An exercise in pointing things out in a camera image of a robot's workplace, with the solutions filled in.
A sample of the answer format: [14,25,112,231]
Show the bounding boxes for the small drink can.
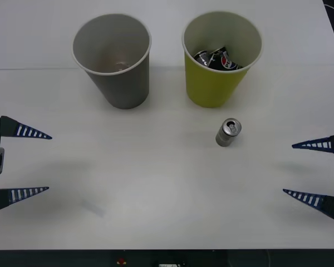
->
[215,117,242,147]

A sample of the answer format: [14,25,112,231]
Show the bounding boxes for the grey plastic waste bin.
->
[71,13,152,110]

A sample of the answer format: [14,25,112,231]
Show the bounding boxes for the black can blue-red round print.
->
[208,46,243,71]

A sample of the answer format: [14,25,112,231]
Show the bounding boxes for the black can white print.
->
[193,50,212,67]

